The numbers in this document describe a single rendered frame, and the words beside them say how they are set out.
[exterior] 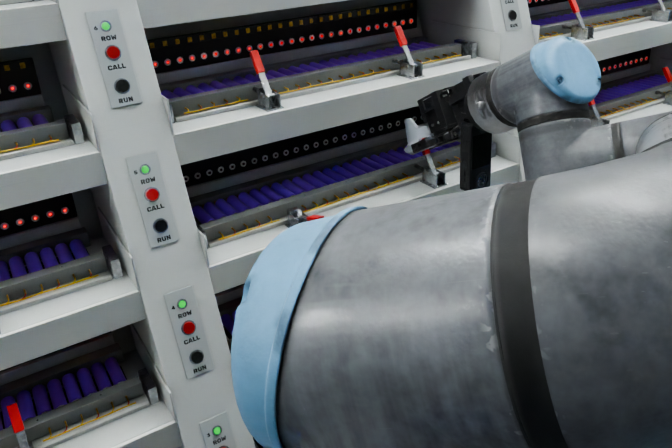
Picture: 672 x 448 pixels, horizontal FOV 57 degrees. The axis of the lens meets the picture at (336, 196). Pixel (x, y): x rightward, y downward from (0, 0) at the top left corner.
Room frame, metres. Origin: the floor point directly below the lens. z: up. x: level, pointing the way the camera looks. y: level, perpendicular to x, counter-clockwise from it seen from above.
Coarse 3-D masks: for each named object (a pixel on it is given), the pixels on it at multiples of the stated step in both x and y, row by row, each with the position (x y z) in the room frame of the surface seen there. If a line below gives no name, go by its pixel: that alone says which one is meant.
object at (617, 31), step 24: (528, 0) 1.41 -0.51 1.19; (552, 0) 1.45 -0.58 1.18; (576, 0) 1.48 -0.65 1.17; (600, 0) 1.52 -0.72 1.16; (624, 0) 1.53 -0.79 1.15; (648, 0) 1.55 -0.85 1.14; (552, 24) 1.30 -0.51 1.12; (576, 24) 1.27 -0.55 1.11; (600, 24) 1.36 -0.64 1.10; (624, 24) 1.36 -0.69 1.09; (648, 24) 1.36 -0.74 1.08; (600, 48) 1.26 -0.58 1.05; (624, 48) 1.30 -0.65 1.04
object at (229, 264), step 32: (288, 160) 1.11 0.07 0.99; (320, 160) 1.14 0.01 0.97; (512, 160) 1.14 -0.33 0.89; (192, 192) 1.02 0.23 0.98; (384, 192) 1.04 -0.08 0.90; (416, 192) 1.04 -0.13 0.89; (448, 192) 1.05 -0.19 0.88; (224, 256) 0.87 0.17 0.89; (256, 256) 0.88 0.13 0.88; (224, 288) 0.87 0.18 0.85
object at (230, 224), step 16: (416, 160) 1.11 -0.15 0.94; (448, 160) 1.13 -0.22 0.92; (368, 176) 1.05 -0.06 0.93; (384, 176) 1.07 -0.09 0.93; (400, 176) 1.09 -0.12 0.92; (304, 192) 1.01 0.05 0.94; (320, 192) 1.01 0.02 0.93; (336, 192) 1.02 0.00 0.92; (352, 192) 1.04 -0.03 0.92; (256, 208) 0.96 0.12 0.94; (272, 208) 0.96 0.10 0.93; (288, 208) 0.98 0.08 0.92; (304, 208) 1.00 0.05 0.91; (208, 224) 0.92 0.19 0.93; (224, 224) 0.92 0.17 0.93; (240, 224) 0.94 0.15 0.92; (256, 224) 0.95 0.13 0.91; (208, 240) 0.92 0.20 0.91
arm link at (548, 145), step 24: (528, 120) 0.78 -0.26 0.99; (552, 120) 0.76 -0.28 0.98; (576, 120) 0.76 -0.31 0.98; (528, 144) 0.78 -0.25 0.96; (552, 144) 0.75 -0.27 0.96; (576, 144) 0.75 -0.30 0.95; (600, 144) 0.73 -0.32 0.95; (528, 168) 0.78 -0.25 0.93; (552, 168) 0.75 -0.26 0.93; (576, 168) 0.74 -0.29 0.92
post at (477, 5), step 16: (432, 0) 1.26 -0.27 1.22; (448, 0) 1.22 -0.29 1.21; (464, 0) 1.18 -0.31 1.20; (480, 0) 1.15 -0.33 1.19; (496, 0) 1.14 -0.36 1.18; (432, 16) 1.27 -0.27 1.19; (448, 16) 1.23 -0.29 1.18; (464, 16) 1.19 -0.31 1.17; (480, 16) 1.15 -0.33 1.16; (496, 16) 1.13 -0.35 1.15; (528, 16) 1.17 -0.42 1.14; (512, 32) 1.15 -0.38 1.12; (528, 32) 1.17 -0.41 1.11; (512, 48) 1.14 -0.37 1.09; (528, 48) 1.16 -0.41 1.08
